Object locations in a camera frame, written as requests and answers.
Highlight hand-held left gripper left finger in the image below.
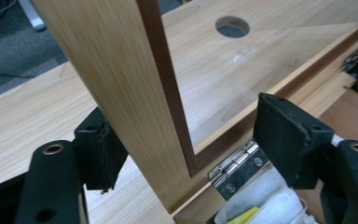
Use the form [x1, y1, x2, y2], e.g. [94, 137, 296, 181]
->
[74, 106, 129, 193]

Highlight wooden cabinet door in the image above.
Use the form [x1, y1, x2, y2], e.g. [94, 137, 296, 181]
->
[30, 0, 358, 217]

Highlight wooden tea box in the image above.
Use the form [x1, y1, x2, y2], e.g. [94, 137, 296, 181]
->
[171, 29, 358, 224]

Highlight white metal stand frame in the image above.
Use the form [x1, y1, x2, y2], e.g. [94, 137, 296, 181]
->
[18, 0, 48, 33]

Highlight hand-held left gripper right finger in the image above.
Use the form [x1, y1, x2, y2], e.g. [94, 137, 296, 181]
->
[252, 91, 336, 191]

